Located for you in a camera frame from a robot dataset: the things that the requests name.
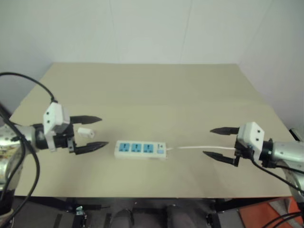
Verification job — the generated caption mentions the orange floor mat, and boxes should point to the orange floor mat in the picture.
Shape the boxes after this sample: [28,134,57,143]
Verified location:
[238,199,304,228]

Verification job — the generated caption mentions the white plug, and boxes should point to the white plug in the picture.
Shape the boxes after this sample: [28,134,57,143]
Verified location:
[77,127,95,138]

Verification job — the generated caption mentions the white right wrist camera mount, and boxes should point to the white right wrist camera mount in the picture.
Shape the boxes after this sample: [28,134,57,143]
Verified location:
[237,121,266,153]

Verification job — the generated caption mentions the white power cord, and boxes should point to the white power cord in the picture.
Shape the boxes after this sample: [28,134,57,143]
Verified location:
[166,145,236,152]

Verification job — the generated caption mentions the black metal table frame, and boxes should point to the black metal table frame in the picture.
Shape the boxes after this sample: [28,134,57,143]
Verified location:
[14,196,293,228]

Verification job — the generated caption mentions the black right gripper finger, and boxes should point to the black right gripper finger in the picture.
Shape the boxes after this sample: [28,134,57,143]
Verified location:
[202,151,236,166]
[210,127,240,136]

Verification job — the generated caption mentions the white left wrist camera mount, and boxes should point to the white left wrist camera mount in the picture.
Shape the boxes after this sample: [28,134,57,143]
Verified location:
[43,102,71,152]

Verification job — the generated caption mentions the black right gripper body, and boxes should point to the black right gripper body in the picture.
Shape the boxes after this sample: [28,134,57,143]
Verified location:
[233,140,254,168]

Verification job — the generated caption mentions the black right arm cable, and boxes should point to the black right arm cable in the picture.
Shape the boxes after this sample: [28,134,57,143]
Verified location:
[249,145,304,194]

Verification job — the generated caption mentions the white power strip blue sockets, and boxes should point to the white power strip blue sockets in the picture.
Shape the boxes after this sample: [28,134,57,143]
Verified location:
[114,140,169,161]

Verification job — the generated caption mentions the black floor cable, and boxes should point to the black floor cable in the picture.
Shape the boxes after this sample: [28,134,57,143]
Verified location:
[262,210,304,228]

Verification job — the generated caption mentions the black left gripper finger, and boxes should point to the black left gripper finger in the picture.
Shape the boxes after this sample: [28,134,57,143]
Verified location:
[75,142,110,156]
[69,115,103,125]

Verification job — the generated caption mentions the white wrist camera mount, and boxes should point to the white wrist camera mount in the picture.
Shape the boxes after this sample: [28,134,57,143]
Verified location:
[43,102,71,152]
[237,121,266,153]

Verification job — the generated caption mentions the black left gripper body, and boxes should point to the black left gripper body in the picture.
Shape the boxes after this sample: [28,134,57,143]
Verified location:
[53,122,78,155]

